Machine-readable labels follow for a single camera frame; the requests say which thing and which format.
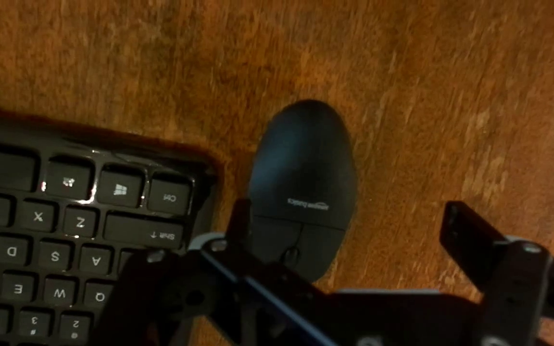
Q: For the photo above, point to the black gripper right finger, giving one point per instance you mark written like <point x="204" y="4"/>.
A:
<point x="519" y="294"/>

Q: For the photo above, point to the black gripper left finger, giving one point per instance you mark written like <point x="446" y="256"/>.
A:
<point x="180" y="300"/>

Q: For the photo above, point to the black computer mouse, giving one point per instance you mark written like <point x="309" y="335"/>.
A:
<point x="302" y="166"/>

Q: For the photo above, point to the black computer keyboard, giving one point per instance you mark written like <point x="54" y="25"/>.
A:
<point x="65" y="223"/>

